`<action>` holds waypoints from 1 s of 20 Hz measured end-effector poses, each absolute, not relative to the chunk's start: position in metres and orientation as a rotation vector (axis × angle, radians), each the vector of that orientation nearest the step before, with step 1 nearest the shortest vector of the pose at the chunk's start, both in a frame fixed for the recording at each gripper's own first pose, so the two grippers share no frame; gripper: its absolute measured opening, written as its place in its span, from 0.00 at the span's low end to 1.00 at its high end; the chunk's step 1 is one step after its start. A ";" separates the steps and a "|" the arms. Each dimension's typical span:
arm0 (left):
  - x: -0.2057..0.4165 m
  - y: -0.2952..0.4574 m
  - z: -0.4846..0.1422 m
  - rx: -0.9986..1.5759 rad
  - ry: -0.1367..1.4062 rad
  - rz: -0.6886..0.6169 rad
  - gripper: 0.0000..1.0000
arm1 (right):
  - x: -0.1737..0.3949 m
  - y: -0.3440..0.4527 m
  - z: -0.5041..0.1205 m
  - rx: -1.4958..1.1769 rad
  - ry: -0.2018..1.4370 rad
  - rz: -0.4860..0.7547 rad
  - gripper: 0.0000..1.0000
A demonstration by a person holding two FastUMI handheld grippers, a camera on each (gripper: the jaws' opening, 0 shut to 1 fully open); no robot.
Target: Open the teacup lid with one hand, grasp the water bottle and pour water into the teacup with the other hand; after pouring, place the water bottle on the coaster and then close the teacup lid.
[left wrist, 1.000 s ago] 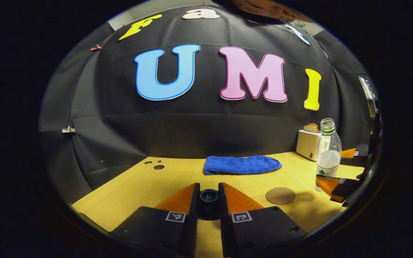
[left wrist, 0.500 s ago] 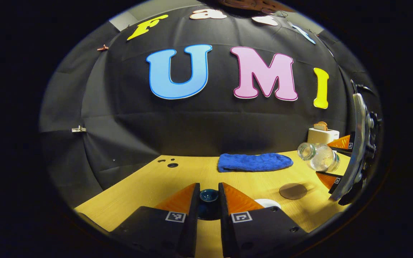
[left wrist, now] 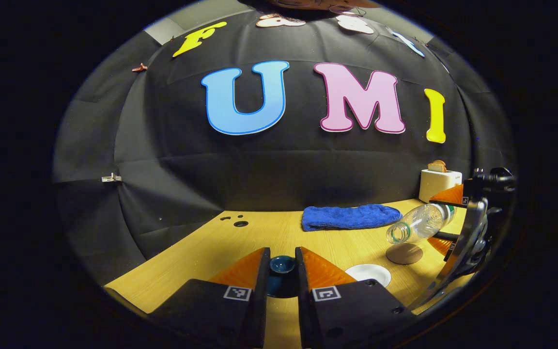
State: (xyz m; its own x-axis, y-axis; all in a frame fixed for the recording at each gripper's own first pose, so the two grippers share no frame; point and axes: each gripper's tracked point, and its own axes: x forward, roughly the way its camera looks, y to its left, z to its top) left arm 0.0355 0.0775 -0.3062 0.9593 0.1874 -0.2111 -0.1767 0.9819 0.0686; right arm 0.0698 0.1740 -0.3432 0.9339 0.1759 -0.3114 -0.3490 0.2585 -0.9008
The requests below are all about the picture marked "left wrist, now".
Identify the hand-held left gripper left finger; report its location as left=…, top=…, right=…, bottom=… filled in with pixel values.
left=146, top=247, right=271, bottom=349

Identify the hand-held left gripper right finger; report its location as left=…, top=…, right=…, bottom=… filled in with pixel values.
left=294, top=246, right=418, bottom=349

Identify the clear plastic water bottle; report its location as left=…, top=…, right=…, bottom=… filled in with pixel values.
left=386, top=203, right=456, bottom=244

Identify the brown round coaster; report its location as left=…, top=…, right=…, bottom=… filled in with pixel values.
left=386, top=242, right=424, bottom=265

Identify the blue teacup lid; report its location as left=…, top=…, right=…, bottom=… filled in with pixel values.
left=266, top=255, right=300, bottom=298

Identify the white toaster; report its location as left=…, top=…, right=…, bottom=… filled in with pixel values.
left=418, top=168, right=463, bottom=203

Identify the blue towel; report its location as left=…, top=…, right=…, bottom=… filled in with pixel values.
left=301, top=204, right=403, bottom=232

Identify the black backdrop cloth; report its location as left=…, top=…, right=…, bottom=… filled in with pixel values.
left=52, top=5, right=517, bottom=286

